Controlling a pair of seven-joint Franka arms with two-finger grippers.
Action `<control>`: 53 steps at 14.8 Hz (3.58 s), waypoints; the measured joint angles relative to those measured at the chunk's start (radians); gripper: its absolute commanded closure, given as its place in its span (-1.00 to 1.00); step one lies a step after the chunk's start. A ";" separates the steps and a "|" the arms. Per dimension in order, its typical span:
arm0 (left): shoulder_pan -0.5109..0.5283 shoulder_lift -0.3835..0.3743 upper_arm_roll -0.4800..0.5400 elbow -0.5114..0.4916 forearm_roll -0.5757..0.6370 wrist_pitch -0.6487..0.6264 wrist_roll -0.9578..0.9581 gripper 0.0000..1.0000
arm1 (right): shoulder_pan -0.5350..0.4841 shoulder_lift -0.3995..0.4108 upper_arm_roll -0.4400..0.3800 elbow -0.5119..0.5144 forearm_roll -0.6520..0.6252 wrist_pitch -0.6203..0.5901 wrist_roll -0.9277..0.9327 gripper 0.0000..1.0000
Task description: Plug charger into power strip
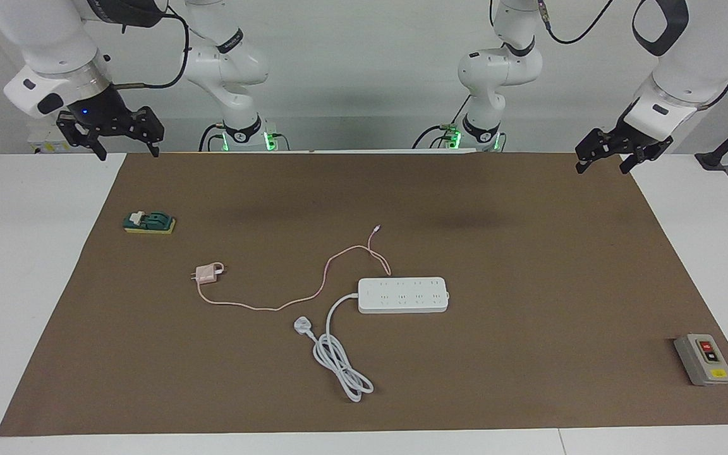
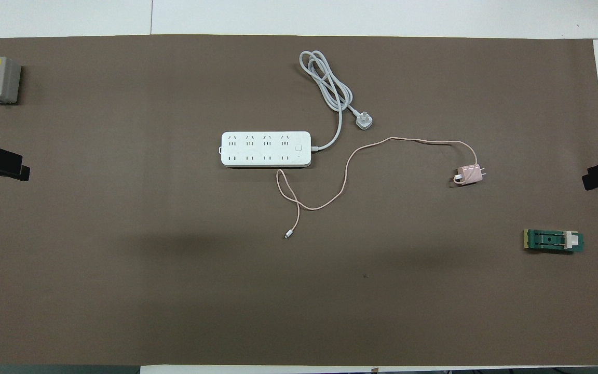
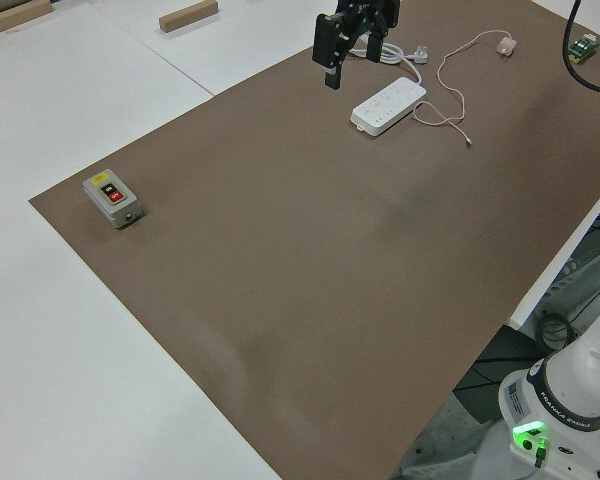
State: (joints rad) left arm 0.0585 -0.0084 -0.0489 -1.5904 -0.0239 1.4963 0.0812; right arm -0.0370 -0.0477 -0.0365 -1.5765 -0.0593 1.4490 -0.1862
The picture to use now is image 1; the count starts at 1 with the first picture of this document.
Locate pink charging cable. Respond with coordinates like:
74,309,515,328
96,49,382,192
196,224,392,312

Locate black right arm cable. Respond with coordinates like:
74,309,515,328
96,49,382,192
114,6,191,89

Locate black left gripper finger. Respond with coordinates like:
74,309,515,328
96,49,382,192
620,149,662,174
576,130,621,174

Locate green knife switch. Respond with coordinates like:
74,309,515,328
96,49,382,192
123,210,176,235

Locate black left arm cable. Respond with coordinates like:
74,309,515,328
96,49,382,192
536,0,614,45

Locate white power cord with plug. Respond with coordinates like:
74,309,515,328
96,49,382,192
293,292,375,403

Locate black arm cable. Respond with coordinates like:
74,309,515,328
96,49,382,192
114,6,191,89
536,0,614,45

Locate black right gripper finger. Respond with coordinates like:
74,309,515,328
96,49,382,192
131,106,164,157
58,112,109,161

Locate grey switch box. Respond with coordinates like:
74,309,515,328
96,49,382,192
674,333,728,387

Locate black base cable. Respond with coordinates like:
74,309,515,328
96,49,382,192
198,123,226,152
412,95,472,150

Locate white power strip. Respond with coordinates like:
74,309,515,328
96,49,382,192
358,277,451,314

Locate white box with yellow labels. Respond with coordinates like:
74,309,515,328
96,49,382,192
28,125,73,154

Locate brown table mat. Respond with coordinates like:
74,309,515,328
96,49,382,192
0,152,728,437

